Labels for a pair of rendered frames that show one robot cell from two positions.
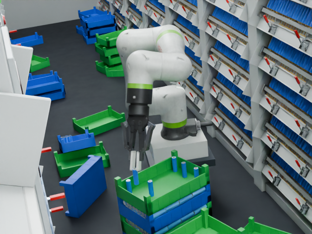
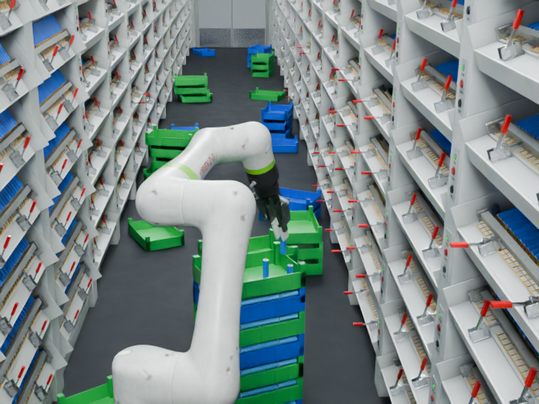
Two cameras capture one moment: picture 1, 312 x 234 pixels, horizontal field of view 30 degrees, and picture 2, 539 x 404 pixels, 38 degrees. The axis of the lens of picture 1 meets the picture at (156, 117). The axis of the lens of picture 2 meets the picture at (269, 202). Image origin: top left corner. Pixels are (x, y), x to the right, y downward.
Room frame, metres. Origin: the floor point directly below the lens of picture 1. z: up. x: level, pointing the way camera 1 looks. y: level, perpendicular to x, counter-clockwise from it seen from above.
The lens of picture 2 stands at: (4.07, 0.49, 1.52)
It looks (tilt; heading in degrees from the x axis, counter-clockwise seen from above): 19 degrees down; 191
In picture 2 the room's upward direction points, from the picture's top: 1 degrees clockwise
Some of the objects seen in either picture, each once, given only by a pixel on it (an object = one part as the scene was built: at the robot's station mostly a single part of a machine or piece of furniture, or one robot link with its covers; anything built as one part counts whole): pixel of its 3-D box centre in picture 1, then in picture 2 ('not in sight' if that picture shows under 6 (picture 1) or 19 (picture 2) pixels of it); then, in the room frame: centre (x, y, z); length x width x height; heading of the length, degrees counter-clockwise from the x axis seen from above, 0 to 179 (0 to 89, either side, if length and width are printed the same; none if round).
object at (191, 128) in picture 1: (186, 126); not in sight; (2.61, -0.14, 0.40); 0.26 x 0.15 x 0.06; 89
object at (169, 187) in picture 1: (162, 180); (249, 271); (1.92, 0.00, 0.52); 0.30 x 0.20 x 0.08; 126
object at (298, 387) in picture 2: not in sight; (248, 382); (1.92, 0.00, 0.12); 0.30 x 0.20 x 0.08; 126
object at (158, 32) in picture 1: (168, 40); (166, 196); (2.39, -0.09, 0.92); 0.18 x 0.13 x 0.12; 0
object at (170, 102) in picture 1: (170, 105); (147, 389); (2.61, -0.08, 0.52); 0.16 x 0.13 x 0.19; 90
